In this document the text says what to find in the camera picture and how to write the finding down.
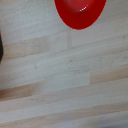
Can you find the red plastic bowl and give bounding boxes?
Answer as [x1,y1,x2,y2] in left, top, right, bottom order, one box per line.
[54,0,107,31]

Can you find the blue ceramic mug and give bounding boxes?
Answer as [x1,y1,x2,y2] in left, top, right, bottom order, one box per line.
[0,32,5,65]

